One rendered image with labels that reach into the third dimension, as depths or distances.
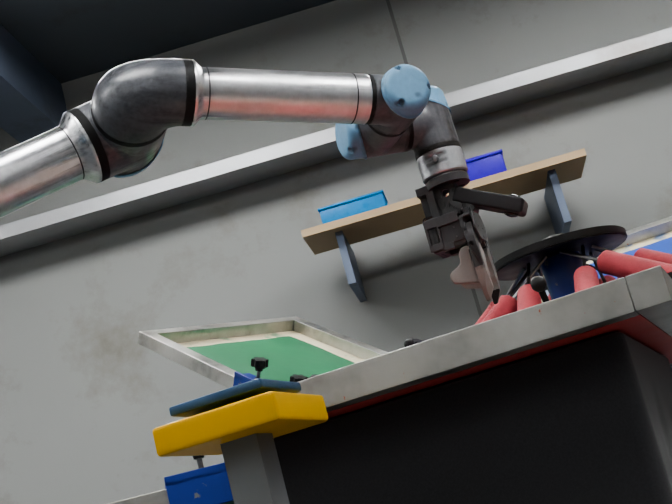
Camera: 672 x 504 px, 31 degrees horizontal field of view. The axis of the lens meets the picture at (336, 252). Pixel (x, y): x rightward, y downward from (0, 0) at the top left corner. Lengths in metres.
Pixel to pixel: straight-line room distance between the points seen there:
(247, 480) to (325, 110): 0.76
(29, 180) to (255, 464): 0.76
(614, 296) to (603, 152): 4.15
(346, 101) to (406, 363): 0.58
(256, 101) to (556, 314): 0.65
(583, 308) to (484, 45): 4.32
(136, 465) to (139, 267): 0.87
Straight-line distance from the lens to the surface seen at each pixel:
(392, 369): 1.34
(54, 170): 1.83
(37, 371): 5.60
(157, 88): 1.74
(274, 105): 1.78
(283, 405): 1.14
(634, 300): 1.29
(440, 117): 1.99
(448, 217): 1.94
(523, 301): 2.56
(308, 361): 3.57
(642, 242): 4.06
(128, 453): 5.43
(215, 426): 1.15
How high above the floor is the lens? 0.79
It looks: 14 degrees up
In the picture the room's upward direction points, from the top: 15 degrees counter-clockwise
